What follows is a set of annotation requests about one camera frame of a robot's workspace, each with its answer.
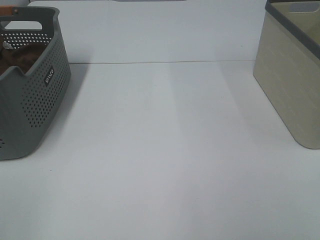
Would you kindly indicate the brown towel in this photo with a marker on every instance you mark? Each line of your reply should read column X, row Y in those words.
column 23, row 57

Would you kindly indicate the grey perforated plastic basket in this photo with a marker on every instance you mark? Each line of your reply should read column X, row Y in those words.
column 29, row 101

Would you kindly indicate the brown leather basket handle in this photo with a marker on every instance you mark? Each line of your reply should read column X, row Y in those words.
column 7, row 10

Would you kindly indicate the beige basket with grey rim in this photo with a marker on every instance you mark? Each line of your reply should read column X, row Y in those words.
column 287, row 66

